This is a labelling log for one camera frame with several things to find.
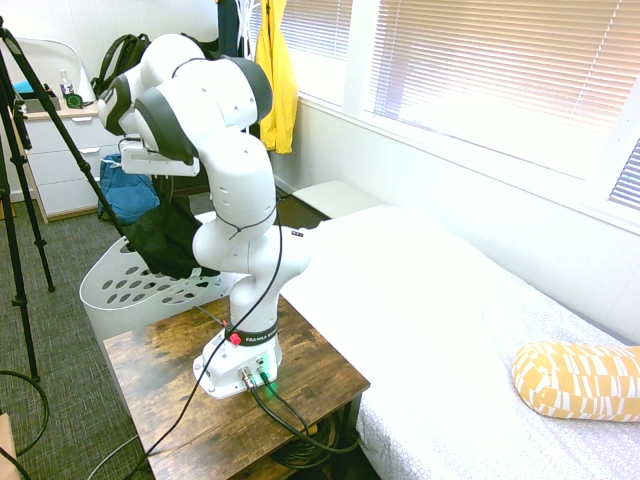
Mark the black clothing garment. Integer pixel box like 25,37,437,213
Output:
122,172,222,280

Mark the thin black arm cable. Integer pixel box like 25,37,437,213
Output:
143,197,284,464

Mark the narrow white window blind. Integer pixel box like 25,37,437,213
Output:
608,139,640,212

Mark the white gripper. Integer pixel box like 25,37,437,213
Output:
118,138,202,179

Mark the wide white window blind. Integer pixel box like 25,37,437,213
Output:
372,0,640,137

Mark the white drawer dresser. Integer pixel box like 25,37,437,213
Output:
19,99,122,225

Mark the yellow white patterned pillow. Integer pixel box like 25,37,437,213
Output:
510,340,640,424

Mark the grey storage box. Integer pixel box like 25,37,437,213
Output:
19,96,52,117

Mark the blue quilted bag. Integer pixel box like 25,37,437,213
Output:
97,153,162,226

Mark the yellow jacket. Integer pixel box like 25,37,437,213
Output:
254,0,300,156

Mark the black camera tripod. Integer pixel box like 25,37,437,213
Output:
0,14,132,384

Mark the cream bench cushion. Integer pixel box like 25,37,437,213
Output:
291,179,384,220

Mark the black floor cable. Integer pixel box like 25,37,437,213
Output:
0,368,52,480

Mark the black backpack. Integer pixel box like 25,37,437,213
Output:
89,32,214,101

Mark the thick black base cable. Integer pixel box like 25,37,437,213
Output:
244,369,331,454
258,368,362,455

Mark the coiled black cable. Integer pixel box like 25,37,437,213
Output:
268,414,362,472

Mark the white perforated laundry basket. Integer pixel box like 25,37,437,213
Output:
78,212,237,342

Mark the rustic wooden side table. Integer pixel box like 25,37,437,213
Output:
102,294,372,480

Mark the bed with white cover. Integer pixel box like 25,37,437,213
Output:
278,204,640,480

